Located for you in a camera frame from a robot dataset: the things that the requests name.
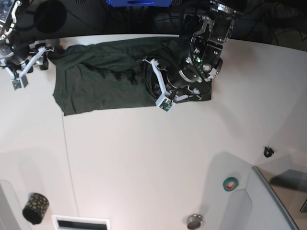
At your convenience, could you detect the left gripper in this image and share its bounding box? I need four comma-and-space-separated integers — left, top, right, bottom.
165, 66, 203, 92

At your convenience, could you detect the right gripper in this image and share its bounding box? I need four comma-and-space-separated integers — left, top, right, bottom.
2, 43, 57, 71

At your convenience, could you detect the dark green t-shirt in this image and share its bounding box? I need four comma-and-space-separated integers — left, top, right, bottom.
49, 36, 213, 117

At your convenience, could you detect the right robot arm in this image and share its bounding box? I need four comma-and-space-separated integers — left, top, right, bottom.
0, 0, 67, 75

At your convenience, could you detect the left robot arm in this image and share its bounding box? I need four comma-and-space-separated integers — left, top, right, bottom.
167, 0, 247, 89

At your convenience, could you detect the black round stand base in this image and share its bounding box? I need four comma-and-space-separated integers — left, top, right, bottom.
34, 0, 67, 34

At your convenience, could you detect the blue box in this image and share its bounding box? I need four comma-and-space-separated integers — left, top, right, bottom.
106, 0, 172, 7

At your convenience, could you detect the small black clip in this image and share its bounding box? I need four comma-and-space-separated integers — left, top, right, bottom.
263, 146, 275, 158

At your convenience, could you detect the green tape roll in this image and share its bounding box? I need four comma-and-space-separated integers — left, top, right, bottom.
223, 177, 239, 192

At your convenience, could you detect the round metal tin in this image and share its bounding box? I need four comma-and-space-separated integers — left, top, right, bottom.
186, 214, 203, 230

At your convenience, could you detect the black gold dotted cup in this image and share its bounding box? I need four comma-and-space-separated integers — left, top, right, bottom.
22, 193, 49, 225

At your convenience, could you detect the white slotted tray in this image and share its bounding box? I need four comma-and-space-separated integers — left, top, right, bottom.
52, 215, 111, 230

